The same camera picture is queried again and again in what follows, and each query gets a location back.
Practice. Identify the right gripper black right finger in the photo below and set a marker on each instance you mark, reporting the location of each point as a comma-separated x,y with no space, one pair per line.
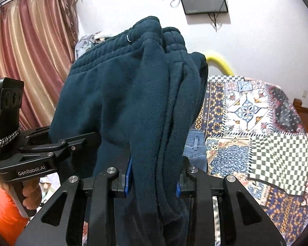
242,220

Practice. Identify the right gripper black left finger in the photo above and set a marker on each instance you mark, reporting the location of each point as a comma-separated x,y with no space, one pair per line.
82,208

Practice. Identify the dark teal sweatpants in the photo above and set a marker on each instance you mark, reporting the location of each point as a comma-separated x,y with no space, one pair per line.
140,91

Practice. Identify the orange sleeve forearm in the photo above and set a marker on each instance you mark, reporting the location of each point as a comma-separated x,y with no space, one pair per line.
12,223

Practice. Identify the person's left hand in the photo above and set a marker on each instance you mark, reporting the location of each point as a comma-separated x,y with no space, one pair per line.
31,192

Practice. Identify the folded blue jeans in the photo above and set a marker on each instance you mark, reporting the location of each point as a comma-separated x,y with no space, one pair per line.
195,149

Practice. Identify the patchwork patterned bedspread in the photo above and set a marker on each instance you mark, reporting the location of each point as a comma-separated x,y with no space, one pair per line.
252,131

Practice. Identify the striped pink curtain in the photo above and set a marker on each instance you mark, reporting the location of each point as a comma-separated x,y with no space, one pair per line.
37,40

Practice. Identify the yellow object behind bed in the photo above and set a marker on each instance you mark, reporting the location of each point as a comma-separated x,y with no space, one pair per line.
221,64

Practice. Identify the black camera box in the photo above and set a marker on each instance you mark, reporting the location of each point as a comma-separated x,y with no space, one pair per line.
11,94

